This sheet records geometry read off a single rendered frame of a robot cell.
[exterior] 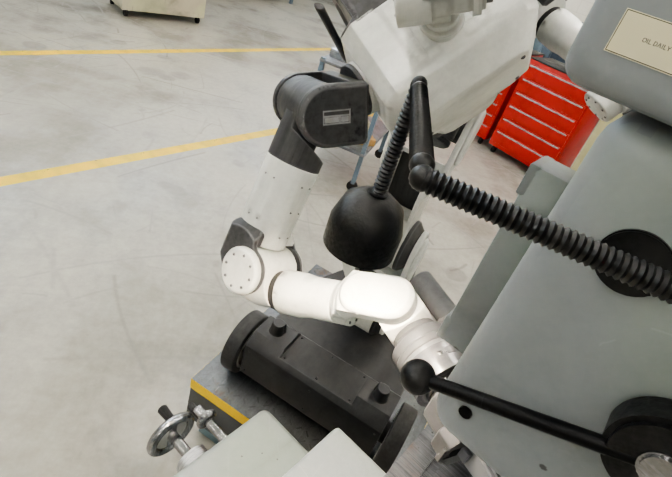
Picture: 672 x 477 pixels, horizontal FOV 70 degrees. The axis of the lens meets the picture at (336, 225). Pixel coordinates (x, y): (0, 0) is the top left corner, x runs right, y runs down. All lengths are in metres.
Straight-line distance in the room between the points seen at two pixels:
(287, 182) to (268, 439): 0.59
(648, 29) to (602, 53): 0.02
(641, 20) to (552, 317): 0.19
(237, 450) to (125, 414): 0.96
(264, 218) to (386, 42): 0.32
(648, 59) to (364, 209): 0.23
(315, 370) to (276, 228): 0.73
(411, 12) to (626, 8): 0.39
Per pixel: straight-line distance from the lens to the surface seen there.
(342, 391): 1.43
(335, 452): 1.01
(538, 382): 0.41
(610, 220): 0.35
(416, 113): 0.32
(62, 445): 1.97
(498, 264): 0.47
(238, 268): 0.78
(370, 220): 0.42
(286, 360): 1.44
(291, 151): 0.75
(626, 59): 0.31
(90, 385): 2.10
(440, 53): 0.75
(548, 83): 5.14
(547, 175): 0.43
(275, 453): 1.12
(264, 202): 0.77
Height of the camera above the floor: 1.68
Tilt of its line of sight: 32 degrees down
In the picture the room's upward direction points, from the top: 19 degrees clockwise
